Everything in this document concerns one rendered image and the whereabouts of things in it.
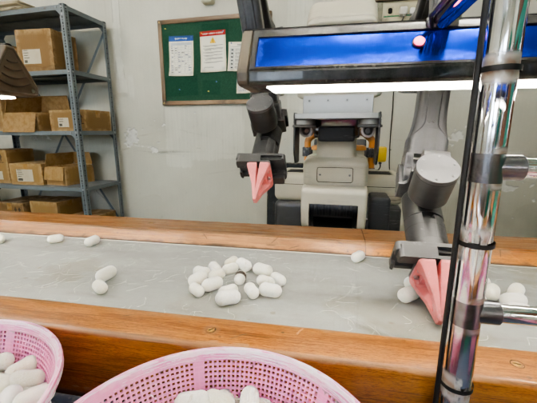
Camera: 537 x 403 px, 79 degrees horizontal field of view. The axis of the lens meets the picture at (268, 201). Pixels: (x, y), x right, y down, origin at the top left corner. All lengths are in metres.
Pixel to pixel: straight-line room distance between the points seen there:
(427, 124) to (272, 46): 0.30
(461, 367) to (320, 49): 0.35
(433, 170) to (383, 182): 0.91
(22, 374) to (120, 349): 0.09
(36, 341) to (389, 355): 0.39
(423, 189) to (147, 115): 2.72
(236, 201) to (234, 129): 0.58
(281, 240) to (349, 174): 0.50
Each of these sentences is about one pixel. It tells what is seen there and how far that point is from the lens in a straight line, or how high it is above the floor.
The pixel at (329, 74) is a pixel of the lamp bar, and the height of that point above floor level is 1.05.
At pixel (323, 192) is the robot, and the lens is 1.11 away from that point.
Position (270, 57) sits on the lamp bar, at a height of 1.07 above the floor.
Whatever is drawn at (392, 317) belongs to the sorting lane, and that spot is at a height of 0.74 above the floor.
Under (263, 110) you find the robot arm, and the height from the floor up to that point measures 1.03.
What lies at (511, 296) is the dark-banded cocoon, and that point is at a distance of 0.59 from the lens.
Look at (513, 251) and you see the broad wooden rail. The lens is 0.79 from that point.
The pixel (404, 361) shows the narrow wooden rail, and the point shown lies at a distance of 0.38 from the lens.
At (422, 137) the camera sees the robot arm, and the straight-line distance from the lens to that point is 0.60.
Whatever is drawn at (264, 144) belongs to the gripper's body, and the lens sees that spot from 0.70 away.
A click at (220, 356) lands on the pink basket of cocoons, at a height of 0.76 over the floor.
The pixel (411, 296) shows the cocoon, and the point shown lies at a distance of 0.53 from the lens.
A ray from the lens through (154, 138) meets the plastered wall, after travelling 3.01.
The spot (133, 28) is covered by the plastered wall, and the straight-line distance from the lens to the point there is 3.18.
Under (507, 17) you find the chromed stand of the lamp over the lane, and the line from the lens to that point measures 0.30.
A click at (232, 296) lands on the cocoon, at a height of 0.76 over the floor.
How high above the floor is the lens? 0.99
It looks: 12 degrees down
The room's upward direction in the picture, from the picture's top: straight up
